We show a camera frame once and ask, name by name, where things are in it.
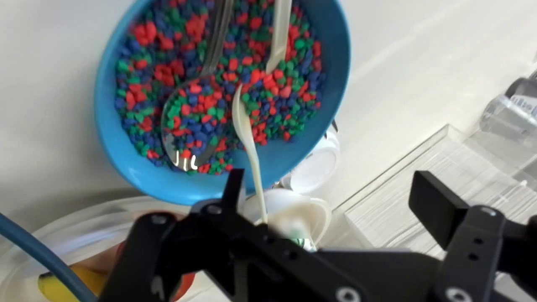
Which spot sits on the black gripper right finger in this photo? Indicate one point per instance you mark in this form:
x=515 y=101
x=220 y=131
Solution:
x=475 y=252

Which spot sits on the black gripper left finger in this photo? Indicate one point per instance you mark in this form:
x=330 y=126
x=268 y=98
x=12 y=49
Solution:
x=168 y=252

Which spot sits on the white plastic spoon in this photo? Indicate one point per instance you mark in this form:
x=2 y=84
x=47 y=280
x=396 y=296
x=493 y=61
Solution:
x=278 y=34
x=245 y=134

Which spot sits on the blue bowl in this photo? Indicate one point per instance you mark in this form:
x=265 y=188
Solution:
x=134 y=173

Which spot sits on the colourful cereal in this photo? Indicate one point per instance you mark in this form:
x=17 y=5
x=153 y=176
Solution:
x=139 y=89

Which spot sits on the white paper towel stack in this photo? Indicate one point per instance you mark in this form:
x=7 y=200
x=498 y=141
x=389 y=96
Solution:
x=391 y=207

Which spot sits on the yellow banana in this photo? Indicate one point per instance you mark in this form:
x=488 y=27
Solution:
x=60 y=287

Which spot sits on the small printed paper cup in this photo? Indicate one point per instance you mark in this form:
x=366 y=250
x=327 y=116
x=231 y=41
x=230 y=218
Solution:
x=302 y=223

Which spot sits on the small white round lid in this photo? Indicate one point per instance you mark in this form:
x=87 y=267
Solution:
x=315 y=168

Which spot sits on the metal spoon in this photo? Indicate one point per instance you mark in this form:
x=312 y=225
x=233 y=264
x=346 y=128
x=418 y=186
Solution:
x=218 y=34

